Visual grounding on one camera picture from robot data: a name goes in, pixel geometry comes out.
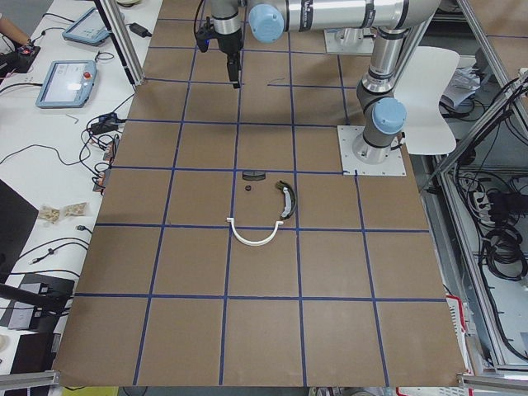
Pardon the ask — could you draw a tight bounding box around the blue teach pendant near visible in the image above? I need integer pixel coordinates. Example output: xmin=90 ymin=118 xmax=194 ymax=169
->
xmin=35 ymin=60 xmax=97 ymax=109

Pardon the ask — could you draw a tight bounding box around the white curved plastic part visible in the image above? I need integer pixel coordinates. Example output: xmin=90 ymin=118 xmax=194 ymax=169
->
xmin=226 ymin=217 xmax=284 ymax=248

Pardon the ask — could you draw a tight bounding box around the blue teach pendant far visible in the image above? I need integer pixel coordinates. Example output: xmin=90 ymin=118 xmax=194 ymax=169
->
xmin=62 ymin=7 xmax=110 ymax=46

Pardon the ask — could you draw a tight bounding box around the blue teach pendant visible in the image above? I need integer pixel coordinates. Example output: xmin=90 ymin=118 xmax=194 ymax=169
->
xmin=35 ymin=60 xmax=97 ymax=109
xmin=62 ymin=7 xmax=110 ymax=46

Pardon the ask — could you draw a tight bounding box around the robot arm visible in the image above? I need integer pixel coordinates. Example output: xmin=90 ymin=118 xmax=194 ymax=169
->
xmin=352 ymin=21 xmax=429 ymax=165
xmin=195 ymin=0 xmax=440 ymax=94

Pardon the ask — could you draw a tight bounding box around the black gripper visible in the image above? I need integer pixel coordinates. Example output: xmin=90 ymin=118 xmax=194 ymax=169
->
xmin=195 ymin=16 xmax=243 ymax=89

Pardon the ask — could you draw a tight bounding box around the white chair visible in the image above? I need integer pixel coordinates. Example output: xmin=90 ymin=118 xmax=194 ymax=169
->
xmin=394 ymin=46 xmax=460 ymax=155

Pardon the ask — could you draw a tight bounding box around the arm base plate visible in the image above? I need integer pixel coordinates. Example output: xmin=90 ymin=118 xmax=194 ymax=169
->
xmin=337 ymin=125 xmax=407 ymax=177
xmin=324 ymin=28 xmax=375 ymax=56

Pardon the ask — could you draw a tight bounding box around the black brake pad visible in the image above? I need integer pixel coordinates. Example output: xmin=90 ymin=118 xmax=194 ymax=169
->
xmin=242 ymin=170 xmax=266 ymax=182

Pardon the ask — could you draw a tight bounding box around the aluminium frame post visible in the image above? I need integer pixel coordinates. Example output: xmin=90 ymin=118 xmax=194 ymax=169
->
xmin=94 ymin=0 xmax=144 ymax=87

